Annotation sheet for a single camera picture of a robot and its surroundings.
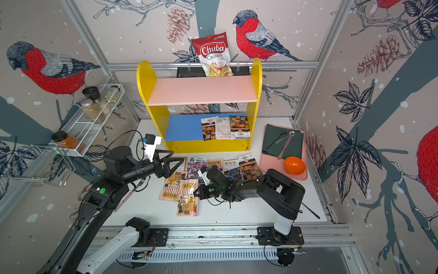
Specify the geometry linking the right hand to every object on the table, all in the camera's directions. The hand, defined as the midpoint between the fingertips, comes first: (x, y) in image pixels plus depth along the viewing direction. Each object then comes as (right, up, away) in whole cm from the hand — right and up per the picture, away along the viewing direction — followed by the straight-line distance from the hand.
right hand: (194, 194), depth 81 cm
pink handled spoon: (+59, +29, +29) cm, 72 cm away
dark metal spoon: (+54, +30, +30) cm, 68 cm away
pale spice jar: (-43, +50, +4) cm, 66 cm away
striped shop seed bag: (+11, +13, +16) cm, 24 cm away
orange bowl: (+54, +12, +11) cm, 56 cm away
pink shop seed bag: (-13, 0, +6) cm, 15 cm away
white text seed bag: (+14, +32, +14) cm, 38 cm away
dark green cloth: (+49, +27, +29) cm, 63 cm away
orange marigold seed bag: (+29, +11, +15) cm, 34 cm away
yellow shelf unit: (+2, +44, +42) cm, 61 cm away
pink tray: (+41, +13, +16) cm, 46 cm away
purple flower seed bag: (-2, +12, +15) cm, 20 cm away
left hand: (-2, +22, -18) cm, 29 cm away
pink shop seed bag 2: (-3, -4, 0) cm, 5 cm away
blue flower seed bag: (+19, +9, +14) cm, 25 cm away
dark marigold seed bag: (+6, +33, +16) cm, 37 cm away
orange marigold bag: (+24, +34, +16) cm, 44 cm away
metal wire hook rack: (-51, +19, -24) cm, 60 cm away
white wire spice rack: (-48, +30, -8) cm, 57 cm away
